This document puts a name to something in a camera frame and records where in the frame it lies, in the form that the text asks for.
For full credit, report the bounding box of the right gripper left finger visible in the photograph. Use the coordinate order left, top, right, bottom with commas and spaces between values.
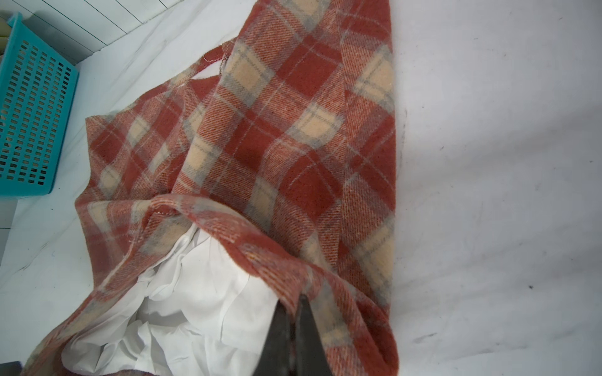
252, 302, 293, 376

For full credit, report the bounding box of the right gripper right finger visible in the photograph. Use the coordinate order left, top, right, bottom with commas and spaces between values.
295, 295, 332, 376

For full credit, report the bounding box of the red plaid skirt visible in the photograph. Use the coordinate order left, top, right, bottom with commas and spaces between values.
23, 1, 399, 375

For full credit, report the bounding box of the teal plastic basket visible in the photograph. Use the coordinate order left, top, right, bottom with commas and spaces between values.
1, 13, 79, 198

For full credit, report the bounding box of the olive green skirt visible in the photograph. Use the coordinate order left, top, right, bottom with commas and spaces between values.
0, 19, 12, 56

